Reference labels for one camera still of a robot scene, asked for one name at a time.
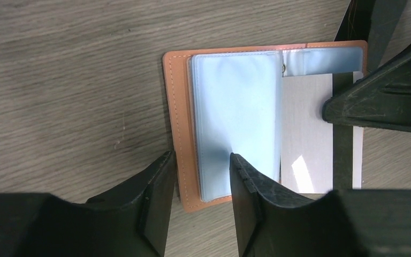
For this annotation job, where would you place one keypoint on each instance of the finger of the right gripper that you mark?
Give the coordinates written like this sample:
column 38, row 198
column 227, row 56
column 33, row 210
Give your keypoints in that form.
column 380, row 100
column 373, row 21

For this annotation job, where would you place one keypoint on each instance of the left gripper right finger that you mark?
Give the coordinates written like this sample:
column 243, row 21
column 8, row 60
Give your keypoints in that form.
column 271, row 220

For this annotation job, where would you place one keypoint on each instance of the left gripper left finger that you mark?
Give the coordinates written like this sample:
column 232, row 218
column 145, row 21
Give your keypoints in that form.
column 130, row 219

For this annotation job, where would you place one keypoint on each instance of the brown leather card holder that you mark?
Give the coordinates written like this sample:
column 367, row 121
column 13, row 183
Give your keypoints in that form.
column 228, row 100

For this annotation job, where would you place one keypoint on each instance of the white credit card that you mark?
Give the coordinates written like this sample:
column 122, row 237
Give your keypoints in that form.
column 317, row 156

